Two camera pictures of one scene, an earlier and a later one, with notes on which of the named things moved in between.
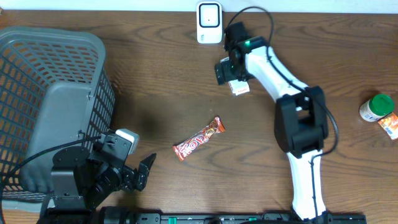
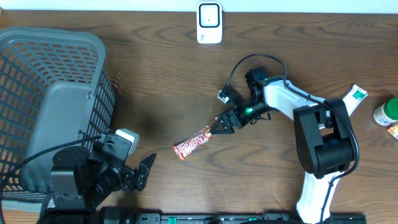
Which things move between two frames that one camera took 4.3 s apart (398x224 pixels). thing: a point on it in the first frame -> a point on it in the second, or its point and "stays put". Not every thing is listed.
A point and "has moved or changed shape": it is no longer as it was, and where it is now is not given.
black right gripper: x=226 y=73 -> x=225 y=121
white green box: x=237 y=86 -> x=354 y=98
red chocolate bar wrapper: x=185 y=147 stays put
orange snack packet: x=390 y=124 has moved or changed shape
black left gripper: x=130 y=179 stays put
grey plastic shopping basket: x=55 y=91 stays put
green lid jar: x=376 y=107 -> x=387 y=114
